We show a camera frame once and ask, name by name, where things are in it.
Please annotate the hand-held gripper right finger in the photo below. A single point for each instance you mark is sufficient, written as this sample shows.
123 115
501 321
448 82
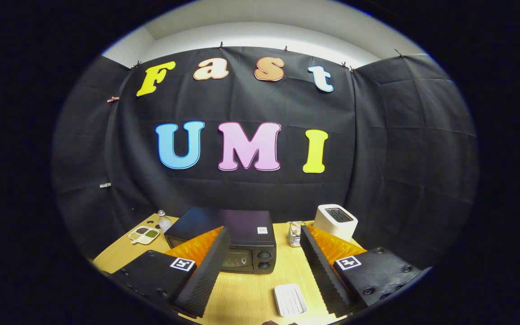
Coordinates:
323 271

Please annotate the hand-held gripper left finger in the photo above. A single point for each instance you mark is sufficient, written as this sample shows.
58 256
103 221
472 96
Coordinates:
206 271

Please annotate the black toaster oven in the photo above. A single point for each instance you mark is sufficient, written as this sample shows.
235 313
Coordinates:
246 225

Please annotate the white toaster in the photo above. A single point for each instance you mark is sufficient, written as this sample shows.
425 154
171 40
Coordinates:
334 223

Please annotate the white ribbed tray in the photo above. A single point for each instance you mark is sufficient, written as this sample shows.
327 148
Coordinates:
290 300

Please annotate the clear holder with sticks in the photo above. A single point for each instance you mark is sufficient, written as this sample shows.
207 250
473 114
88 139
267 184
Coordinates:
294 234

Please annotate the small clear bottle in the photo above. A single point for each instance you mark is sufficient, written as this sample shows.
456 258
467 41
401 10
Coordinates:
164 222

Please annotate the white divided seasoning dish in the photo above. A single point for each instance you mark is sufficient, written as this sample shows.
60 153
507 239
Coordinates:
144 234

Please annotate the black backdrop cloth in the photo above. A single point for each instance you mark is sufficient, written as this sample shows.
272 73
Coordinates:
264 194

